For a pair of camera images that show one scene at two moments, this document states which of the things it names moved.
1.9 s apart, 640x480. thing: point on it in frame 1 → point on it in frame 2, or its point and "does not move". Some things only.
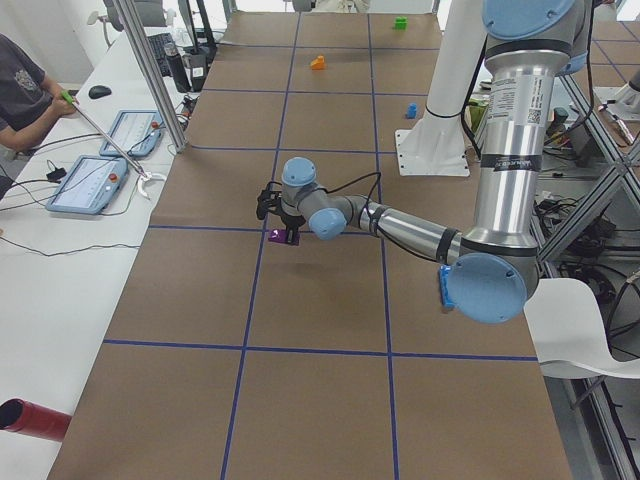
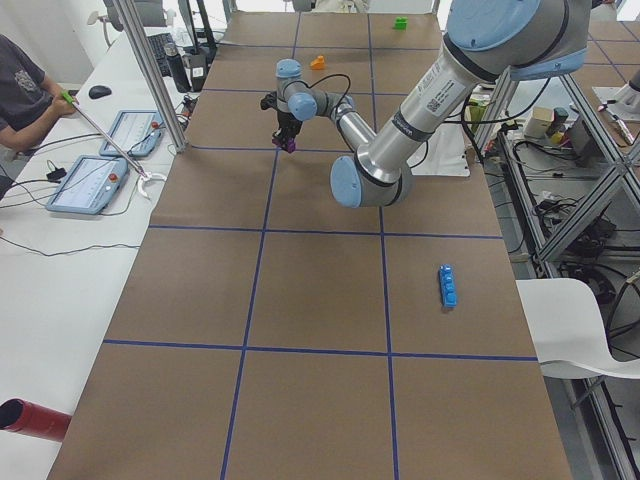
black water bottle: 178,68 does not move
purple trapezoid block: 280,236 → 291,144
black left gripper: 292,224 → 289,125
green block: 400,22 does not move
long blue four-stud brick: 444,274 does not move
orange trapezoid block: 318,63 does not move
